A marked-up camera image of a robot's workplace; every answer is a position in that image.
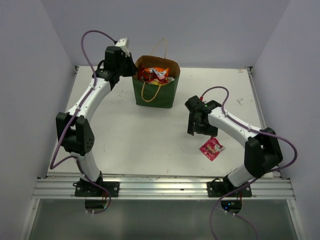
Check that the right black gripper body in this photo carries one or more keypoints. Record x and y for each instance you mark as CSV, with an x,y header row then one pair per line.
x,y
196,120

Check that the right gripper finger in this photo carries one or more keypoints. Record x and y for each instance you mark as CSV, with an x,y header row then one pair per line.
x,y
191,124
208,130

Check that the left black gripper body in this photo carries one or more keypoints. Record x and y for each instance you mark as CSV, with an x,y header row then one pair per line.
x,y
120,67

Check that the red Doritos bag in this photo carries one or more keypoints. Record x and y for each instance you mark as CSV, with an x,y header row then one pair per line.
x,y
142,73

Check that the small pink candy bag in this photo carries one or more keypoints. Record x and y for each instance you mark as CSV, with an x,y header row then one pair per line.
x,y
212,148

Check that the Fox's fruits candy bag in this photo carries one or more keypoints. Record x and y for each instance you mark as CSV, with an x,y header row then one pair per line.
x,y
156,75

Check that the green paper bag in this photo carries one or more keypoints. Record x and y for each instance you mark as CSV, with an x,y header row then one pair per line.
x,y
156,95

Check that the silver foil packet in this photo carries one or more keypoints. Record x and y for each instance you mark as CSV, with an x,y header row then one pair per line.
x,y
170,79

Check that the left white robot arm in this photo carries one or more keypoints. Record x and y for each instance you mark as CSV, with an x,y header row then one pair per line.
x,y
74,132

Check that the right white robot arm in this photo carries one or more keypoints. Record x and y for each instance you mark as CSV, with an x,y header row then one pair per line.
x,y
262,152

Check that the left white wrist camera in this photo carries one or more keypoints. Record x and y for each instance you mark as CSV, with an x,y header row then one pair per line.
x,y
123,43

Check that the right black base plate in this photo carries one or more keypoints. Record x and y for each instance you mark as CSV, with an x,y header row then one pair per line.
x,y
217,189

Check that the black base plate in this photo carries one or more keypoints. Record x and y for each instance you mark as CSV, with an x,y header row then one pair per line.
x,y
87,189
217,189

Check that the aluminium frame rail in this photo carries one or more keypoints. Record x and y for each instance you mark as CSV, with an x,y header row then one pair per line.
x,y
134,187

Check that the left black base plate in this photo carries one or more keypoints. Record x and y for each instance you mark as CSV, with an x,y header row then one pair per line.
x,y
87,189

